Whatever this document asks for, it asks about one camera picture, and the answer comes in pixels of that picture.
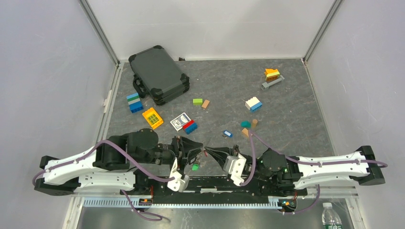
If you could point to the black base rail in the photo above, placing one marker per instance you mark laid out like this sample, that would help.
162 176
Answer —
214 190

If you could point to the green lego brick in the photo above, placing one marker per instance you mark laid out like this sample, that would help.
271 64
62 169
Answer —
197 101

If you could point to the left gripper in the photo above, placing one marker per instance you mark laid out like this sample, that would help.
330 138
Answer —
183 145

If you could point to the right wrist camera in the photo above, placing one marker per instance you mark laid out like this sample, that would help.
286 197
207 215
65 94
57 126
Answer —
234 166

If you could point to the teal wooden block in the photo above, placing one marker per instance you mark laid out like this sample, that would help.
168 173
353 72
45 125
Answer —
245 124

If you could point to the white cable duct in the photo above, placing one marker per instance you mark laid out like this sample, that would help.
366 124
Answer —
123 202

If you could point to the orange wooden block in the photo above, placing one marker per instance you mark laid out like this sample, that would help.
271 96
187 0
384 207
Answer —
245 132

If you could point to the white blue lego block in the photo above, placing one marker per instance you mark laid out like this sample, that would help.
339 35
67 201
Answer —
253 104

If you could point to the red blue lego block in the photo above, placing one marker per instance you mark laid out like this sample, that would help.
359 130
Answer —
189 127

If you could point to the grey lego piece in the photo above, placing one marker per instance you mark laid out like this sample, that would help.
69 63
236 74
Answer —
266 85

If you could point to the green key tag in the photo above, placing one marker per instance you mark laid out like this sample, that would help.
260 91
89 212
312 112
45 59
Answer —
195 167

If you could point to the blue green white lego stack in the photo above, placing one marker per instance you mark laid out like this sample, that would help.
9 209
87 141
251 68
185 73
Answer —
134 103

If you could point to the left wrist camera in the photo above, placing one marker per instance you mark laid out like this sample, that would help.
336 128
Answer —
180 181

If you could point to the tan wooden block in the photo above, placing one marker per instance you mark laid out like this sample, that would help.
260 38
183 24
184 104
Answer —
205 104

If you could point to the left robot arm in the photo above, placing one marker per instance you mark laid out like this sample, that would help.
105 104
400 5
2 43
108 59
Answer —
125 163

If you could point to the plastic water bottle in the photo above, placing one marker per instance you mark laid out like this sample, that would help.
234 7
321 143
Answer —
330 218

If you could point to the black hard case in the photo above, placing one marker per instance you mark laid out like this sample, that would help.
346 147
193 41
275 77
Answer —
156 74

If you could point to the metal keyring plate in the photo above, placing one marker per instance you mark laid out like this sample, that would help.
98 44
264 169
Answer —
200 152

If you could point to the tan wooden cylinder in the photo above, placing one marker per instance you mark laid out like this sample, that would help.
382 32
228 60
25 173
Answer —
254 123

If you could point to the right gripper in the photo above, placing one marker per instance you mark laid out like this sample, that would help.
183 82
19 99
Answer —
220 154

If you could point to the playing card box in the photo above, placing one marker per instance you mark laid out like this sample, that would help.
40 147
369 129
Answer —
179 121

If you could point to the yellow lego plate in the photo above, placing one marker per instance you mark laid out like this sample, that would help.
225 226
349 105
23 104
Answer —
153 118

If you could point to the blue key tag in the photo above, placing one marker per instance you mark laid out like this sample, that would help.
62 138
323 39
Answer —
227 134

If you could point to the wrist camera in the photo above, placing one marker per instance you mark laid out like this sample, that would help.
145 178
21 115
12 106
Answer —
180 181
234 166

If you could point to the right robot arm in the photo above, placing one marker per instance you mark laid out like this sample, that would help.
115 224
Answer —
283 173

